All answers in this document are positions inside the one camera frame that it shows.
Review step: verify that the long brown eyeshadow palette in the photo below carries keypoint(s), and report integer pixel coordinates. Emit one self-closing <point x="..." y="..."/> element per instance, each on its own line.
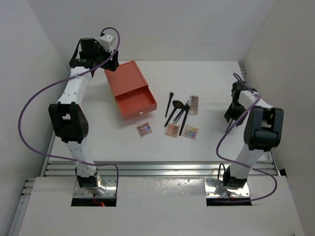
<point x="193" y="102"/>

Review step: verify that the thin black makeup brush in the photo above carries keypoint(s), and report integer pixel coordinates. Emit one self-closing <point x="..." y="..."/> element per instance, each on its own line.
<point x="180" y="113"/>

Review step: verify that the small black makeup brush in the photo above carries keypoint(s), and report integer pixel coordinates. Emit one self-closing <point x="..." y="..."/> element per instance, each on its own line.
<point x="168" y="104"/>

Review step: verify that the white front cover panel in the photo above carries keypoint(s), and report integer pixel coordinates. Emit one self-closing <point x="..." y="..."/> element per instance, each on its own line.
<point x="156" y="207"/>

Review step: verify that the orange drawer box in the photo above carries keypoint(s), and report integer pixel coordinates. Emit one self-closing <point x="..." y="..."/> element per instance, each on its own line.
<point x="131" y="91"/>

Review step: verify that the round-pan eyeshadow palette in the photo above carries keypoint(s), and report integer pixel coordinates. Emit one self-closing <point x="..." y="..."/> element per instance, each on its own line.
<point x="144" y="130"/>

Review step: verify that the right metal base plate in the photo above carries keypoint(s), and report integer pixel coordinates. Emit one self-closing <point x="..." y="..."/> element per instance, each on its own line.
<point x="214" y="190"/>

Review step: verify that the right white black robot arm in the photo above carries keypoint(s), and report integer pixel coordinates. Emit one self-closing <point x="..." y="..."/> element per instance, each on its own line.
<point x="262" y="132"/>

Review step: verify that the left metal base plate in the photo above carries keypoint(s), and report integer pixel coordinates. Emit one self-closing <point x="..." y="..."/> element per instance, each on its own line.
<point x="107" y="190"/>

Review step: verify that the colourful eyeshadow palette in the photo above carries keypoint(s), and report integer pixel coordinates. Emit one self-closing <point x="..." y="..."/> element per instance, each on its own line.
<point x="190" y="132"/>

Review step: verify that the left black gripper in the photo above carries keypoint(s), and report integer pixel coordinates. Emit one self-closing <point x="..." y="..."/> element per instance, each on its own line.
<point x="110" y="64"/>

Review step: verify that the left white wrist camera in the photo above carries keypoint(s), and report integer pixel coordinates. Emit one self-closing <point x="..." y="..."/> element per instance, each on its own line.
<point x="106" y="41"/>

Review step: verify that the long black makeup brush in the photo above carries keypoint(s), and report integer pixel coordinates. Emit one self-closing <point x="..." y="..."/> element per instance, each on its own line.
<point x="184" y="120"/>

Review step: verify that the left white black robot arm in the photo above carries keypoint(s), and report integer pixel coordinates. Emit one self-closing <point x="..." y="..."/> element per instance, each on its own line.
<point x="67" y="118"/>

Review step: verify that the metal base plate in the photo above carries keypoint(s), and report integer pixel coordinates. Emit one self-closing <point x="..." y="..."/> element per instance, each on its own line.
<point x="107" y="190"/>
<point x="214" y="190"/>

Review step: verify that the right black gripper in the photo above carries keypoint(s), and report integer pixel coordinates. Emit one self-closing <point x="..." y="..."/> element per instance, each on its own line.
<point x="230" y="115"/>

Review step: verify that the aluminium rail frame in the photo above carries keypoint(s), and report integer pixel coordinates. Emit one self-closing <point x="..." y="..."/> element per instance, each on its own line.
<point x="157" y="155"/>

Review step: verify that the brown quad eyeshadow palette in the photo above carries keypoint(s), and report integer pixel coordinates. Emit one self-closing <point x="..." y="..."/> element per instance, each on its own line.
<point x="172" y="130"/>

